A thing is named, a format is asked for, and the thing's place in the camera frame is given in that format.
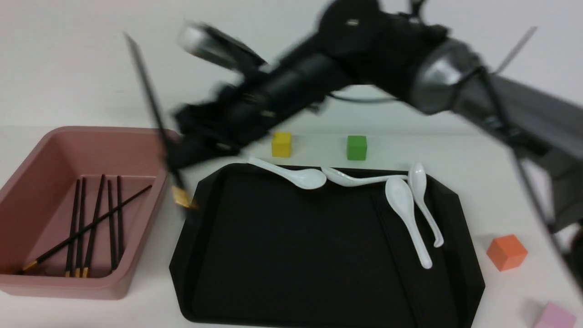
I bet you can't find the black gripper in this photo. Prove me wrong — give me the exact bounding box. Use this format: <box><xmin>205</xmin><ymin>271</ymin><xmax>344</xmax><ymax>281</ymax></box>
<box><xmin>166</xmin><ymin>89</ymin><xmax>278</xmax><ymax>169</ymax></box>

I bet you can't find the black chopstick gold tip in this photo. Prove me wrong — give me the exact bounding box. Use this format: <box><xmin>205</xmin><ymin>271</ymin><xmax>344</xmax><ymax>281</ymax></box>
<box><xmin>123</xmin><ymin>32</ymin><xmax>198</xmax><ymax>212</ymax></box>

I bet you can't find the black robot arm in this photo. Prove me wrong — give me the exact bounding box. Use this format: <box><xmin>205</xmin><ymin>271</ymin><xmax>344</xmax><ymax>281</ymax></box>
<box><xmin>167</xmin><ymin>0</ymin><xmax>582</xmax><ymax>232</ymax></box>

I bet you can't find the yellow cube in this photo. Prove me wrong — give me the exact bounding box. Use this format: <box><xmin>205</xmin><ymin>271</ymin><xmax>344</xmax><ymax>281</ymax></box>
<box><xmin>271</xmin><ymin>132</ymin><xmax>293</xmax><ymax>158</ymax></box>

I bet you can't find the white ceramic spoon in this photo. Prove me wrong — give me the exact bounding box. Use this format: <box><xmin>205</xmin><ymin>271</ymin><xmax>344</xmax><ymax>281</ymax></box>
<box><xmin>320</xmin><ymin>167</ymin><xmax>408</xmax><ymax>187</ymax></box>
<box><xmin>385</xmin><ymin>176</ymin><xmax>433</xmax><ymax>269</ymax></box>
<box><xmin>408</xmin><ymin>162</ymin><xmax>444</xmax><ymax>248</ymax></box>
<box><xmin>246</xmin><ymin>156</ymin><xmax>327</xmax><ymax>190</ymax></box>

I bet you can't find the black plastic tray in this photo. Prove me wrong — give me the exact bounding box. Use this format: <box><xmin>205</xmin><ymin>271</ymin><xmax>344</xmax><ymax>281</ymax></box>
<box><xmin>169</xmin><ymin>164</ymin><xmax>486</xmax><ymax>328</ymax></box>

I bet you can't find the green cube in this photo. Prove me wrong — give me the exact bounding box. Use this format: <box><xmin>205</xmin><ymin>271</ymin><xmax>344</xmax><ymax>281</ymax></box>
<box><xmin>346</xmin><ymin>135</ymin><xmax>367</xmax><ymax>161</ymax></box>

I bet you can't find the pink plastic bin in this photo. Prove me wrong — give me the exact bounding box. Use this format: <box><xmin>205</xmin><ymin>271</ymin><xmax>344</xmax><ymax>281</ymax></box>
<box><xmin>0</xmin><ymin>126</ymin><xmax>169</xmax><ymax>300</ymax></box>

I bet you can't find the orange cube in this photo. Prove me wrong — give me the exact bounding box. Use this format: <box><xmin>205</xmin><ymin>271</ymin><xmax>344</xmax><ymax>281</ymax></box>
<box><xmin>486</xmin><ymin>234</ymin><xmax>528</xmax><ymax>272</ymax></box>

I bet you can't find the pink cube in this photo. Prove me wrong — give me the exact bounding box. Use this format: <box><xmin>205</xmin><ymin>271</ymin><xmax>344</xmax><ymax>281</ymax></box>
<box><xmin>532</xmin><ymin>302</ymin><xmax>577</xmax><ymax>328</ymax></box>

